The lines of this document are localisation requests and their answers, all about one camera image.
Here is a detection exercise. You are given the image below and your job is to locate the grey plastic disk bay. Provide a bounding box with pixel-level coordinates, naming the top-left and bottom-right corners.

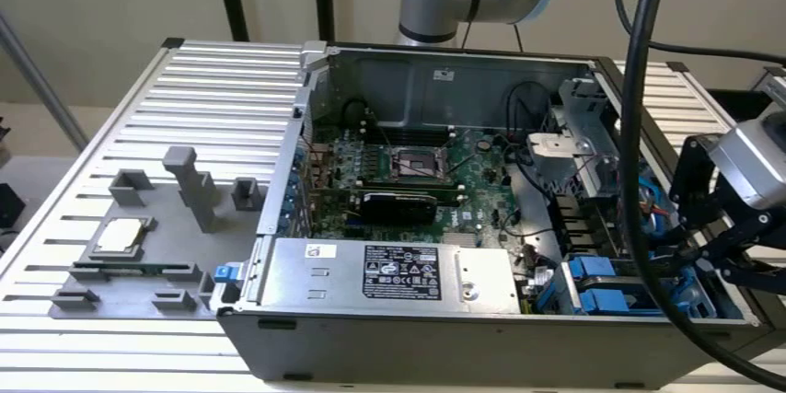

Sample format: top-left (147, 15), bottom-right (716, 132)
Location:
top-left (533, 253), bottom-right (719, 321)

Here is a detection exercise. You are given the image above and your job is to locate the blue data wire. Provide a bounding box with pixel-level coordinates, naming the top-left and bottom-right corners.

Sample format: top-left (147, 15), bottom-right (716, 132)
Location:
top-left (637, 170), bottom-right (685, 256)

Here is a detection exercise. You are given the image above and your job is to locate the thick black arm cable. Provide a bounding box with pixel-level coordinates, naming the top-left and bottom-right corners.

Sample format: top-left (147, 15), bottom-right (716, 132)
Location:
top-left (617, 0), bottom-right (786, 388)

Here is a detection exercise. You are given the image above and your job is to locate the open black PC case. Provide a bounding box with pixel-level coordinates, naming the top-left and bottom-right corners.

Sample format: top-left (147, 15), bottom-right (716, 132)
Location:
top-left (212, 40), bottom-right (780, 392)

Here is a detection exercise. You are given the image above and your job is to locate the black looped wire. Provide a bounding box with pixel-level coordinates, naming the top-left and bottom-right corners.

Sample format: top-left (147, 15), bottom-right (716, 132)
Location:
top-left (505, 81), bottom-right (556, 137)

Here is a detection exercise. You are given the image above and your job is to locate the grey metal pole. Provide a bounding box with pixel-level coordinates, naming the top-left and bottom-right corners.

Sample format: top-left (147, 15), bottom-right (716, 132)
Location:
top-left (0, 10), bottom-right (89, 151)

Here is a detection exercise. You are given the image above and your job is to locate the blue case latch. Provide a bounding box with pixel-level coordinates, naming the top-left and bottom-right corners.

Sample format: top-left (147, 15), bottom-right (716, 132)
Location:
top-left (212, 262), bottom-right (241, 284)

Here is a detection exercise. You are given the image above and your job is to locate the black box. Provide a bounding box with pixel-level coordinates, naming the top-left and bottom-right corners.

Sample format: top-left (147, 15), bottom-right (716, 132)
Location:
top-left (0, 182), bottom-right (27, 229)

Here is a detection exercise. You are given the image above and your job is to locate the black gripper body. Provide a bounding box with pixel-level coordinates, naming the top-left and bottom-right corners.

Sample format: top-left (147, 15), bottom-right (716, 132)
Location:
top-left (747, 202), bottom-right (786, 247)

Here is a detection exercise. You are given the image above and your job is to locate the black graphics card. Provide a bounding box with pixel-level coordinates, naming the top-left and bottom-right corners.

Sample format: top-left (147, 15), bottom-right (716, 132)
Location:
top-left (358, 191), bottom-right (440, 229)

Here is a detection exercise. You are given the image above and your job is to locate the blue disk carrier handle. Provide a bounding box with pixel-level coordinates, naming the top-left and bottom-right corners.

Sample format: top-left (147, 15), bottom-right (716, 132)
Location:
top-left (578, 290), bottom-right (629, 317)

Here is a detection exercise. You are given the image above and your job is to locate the thin black hanging cable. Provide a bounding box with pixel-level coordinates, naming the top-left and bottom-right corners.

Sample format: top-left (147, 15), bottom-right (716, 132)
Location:
top-left (460, 20), bottom-right (526, 52)

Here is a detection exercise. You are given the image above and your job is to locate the silver CPU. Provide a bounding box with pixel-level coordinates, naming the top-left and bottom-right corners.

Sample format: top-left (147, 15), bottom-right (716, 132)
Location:
top-left (97, 217), bottom-right (150, 255)

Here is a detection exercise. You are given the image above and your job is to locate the silver power supply unit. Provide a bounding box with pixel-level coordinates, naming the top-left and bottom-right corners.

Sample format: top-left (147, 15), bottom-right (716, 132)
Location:
top-left (254, 237), bottom-right (525, 317)

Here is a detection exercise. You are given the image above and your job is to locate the green motherboard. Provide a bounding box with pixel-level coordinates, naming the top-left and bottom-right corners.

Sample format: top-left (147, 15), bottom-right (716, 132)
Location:
top-left (305, 124), bottom-right (532, 248)

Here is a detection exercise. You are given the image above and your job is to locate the red wire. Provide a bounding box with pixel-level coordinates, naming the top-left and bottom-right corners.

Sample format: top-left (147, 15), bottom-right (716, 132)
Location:
top-left (641, 199), bottom-right (677, 220)

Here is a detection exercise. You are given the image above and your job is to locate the silver metal drive cage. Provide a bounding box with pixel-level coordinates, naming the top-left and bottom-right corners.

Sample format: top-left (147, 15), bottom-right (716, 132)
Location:
top-left (526, 78), bottom-right (624, 202)

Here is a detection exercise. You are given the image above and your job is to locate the CPU socket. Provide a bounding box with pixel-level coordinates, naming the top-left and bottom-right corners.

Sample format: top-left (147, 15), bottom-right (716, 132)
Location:
top-left (384, 146), bottom-right (464, 183)

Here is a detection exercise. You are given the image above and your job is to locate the aluminium frame profile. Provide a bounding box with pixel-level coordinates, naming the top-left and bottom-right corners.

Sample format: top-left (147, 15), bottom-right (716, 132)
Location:
top-left (747, 64), bottom-right (786, 114)

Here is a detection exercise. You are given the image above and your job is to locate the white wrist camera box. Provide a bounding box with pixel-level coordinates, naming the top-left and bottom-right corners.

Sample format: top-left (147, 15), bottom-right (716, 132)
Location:
top-left (705, 110), bottom-right (786, 211)

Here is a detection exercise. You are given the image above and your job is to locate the grey parts rack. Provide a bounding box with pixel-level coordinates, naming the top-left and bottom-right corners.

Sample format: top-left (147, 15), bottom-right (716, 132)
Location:
top-left (49, 144), bottom-right (270, 321)

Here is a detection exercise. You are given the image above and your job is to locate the hard disk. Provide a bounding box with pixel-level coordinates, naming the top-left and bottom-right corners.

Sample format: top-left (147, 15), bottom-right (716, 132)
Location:
top-left (565, 255), bottom-right (701, 292)

